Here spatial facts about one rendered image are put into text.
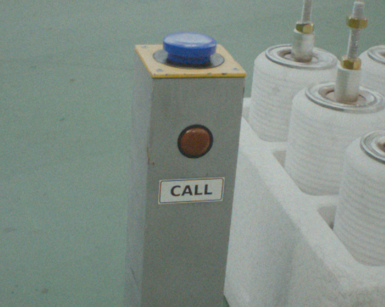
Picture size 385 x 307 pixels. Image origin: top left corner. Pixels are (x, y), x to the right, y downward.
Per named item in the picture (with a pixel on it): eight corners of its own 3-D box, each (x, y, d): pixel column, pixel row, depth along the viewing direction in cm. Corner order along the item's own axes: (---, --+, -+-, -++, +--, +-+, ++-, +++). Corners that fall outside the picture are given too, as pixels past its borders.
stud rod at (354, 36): (347, 86, 73) (359, 4, 70) (340, 82, 74) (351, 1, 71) (355, 84, 74) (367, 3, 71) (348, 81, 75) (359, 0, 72)
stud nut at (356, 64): (348, 70, 72) (350, 61, 72) (335, 65, 74) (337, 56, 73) (364, 68, 73) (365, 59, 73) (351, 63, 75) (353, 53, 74)
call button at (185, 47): (221, 72, 60) (223, 45, 59) (167, 73, 59) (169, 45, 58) (207, 55, 64) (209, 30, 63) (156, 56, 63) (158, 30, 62)
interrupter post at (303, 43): (284, 59, 85) (287, 28, 84) (299, 56, 87) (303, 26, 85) (301, 66, 84) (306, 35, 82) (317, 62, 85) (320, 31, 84)
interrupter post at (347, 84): (345, 107, 73) (349, 72, 72) (326, 98, 75) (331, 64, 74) (363, 103, 75) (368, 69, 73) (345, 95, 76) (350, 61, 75)
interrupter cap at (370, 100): (343, 121, 70) (345, 114, 70) (287, 93, 76) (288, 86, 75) (402, 109, 74) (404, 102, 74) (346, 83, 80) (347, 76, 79)
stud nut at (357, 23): (354, 29, 71) (356, 20, 70) (341, 24, 72) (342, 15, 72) (370, 27, 72) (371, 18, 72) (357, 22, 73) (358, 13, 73)
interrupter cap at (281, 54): (249, 56, 85) (250, 50, 85) (296, 46, 90) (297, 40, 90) (304, 77, 80) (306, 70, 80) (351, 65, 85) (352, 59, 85)
